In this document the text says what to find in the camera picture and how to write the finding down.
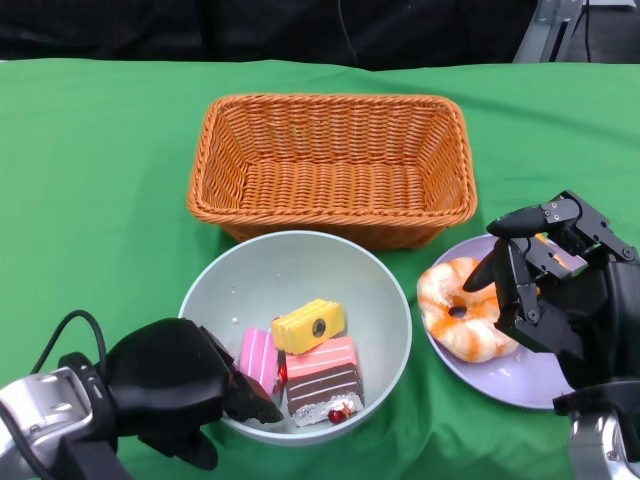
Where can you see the lilac round plate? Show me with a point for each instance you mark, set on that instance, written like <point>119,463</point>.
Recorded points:
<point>505,385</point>

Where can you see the pink cake slice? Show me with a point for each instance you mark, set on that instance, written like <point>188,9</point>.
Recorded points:
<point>257,360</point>

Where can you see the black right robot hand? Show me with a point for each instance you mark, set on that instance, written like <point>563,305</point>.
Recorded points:
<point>600,310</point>

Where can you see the chocolate cherry cake slice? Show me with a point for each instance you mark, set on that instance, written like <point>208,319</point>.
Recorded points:
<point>320,385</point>

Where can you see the red and white strawberry piece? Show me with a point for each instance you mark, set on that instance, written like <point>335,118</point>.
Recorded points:
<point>281,372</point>

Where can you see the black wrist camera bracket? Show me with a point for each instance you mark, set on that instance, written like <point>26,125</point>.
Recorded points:
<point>90,460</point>

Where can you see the orange wicker basket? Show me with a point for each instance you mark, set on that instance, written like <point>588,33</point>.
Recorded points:
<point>330,185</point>

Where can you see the grey metal stand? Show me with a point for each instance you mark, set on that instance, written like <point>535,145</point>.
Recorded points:
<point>545,35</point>

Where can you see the pale green bowl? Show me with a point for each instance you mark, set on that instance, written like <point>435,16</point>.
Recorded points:
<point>280,265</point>

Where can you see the yellow cake slice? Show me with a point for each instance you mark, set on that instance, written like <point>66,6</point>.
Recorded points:
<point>300,330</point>

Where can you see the green tablecloth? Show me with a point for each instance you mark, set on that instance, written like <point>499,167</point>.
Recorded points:
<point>100,150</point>

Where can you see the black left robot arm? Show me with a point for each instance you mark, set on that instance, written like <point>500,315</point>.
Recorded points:
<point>45,405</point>

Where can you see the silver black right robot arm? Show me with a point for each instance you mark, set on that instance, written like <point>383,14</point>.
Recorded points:
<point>605,435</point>

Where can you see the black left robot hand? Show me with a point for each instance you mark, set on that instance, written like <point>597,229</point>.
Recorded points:
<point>160,370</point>

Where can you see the black backdrop cloth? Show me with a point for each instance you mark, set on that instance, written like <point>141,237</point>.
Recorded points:
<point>200,25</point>

